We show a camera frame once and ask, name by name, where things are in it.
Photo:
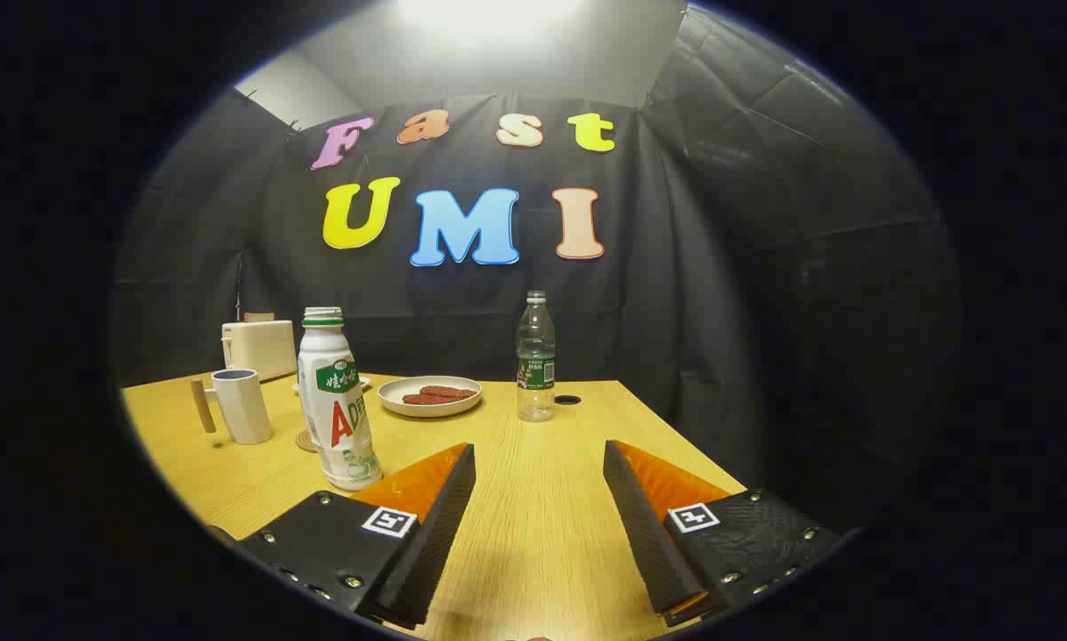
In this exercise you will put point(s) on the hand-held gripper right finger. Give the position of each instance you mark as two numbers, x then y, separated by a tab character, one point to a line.
645	525

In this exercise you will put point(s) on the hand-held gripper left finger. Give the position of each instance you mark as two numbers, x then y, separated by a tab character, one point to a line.
435	525

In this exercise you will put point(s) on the white juice bottle green label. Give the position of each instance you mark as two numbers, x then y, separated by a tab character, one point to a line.
338	432

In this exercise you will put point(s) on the round cork coaster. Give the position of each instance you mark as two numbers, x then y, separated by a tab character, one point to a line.
305	442

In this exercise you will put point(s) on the clear plastic water bottle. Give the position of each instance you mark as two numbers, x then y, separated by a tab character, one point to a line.
535	365

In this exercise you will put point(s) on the wooden table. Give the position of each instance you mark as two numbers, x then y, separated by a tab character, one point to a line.
538	525

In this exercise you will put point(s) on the red sausage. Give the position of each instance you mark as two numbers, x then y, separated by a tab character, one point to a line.
452	391
427	400

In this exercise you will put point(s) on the white round plate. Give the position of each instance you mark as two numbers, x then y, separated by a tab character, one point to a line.
400	402

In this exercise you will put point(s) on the small black table grommet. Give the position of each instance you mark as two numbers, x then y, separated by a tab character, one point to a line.
567	400

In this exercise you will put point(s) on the white divided bean dish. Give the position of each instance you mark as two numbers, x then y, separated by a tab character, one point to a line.
365	382

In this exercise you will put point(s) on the cream toaster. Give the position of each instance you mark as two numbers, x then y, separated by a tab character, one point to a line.
260	349

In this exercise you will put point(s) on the bread slice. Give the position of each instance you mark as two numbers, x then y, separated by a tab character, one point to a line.
258	317

